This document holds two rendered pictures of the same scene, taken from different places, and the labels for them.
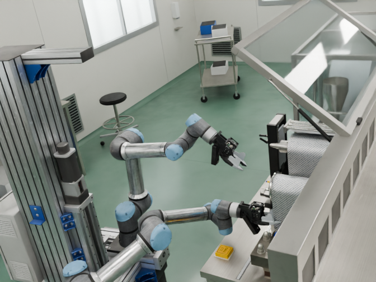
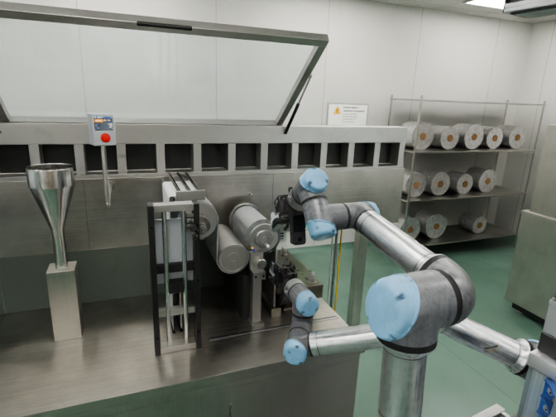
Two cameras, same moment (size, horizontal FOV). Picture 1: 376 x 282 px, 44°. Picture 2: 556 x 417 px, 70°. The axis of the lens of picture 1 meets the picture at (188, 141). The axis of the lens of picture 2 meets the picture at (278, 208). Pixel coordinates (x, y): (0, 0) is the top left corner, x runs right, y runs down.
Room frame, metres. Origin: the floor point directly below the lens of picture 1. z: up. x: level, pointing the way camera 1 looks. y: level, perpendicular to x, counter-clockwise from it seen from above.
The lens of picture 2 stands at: (3.06, 0.50, 1.78)
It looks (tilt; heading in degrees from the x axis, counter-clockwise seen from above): 16 degrees down; 215
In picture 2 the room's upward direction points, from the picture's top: 2 degrees clockwise
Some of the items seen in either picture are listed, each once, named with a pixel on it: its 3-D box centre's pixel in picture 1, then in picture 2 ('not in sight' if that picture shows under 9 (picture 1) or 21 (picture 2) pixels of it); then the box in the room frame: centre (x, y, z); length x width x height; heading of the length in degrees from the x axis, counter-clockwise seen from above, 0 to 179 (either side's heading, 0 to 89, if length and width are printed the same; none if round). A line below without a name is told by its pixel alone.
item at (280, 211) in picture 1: (297, 222); (266, 256); (1.76, -0.45, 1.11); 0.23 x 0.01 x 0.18; 56
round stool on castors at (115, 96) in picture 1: (119, 120); not in sight; (5.44, 0.82, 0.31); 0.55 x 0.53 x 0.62; 146
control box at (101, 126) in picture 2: not in sight; (102, 129); (2.32, -0.71, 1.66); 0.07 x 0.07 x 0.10; 74
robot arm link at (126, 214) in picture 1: (127, 215); not in sight; (2.24, 0.41, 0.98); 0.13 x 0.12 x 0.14; 148
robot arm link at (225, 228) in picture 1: (223, 222); (301, 328); (2.00, -0.12, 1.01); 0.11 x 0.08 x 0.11; 24
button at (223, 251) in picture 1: (224, 251); not in sight; (1.88, -0.09, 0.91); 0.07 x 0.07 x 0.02; 56
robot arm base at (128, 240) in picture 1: (130, 233); not in sight; (2.23, 0.42, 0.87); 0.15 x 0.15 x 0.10
